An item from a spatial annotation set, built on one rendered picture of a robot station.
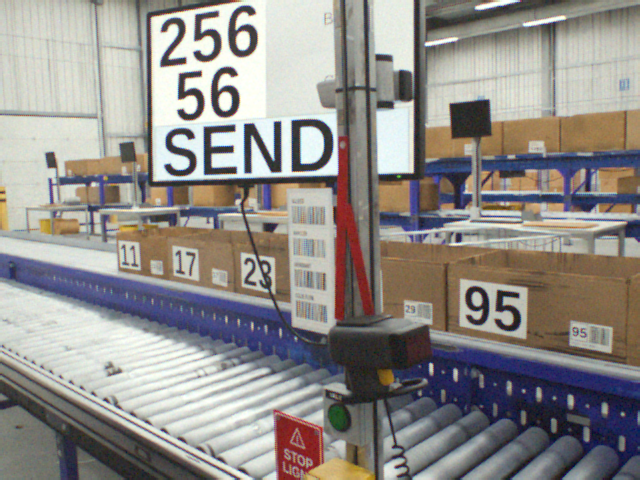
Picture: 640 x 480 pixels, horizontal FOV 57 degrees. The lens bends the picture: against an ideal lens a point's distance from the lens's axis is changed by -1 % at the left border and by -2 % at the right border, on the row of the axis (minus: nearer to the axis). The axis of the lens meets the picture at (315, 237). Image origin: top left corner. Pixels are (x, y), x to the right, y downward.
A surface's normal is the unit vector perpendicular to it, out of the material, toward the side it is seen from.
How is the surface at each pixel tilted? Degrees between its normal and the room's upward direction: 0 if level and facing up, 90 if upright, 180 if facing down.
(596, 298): 90
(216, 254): 90
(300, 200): 90
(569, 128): 90
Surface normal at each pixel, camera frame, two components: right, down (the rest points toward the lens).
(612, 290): -0.69, 0.10
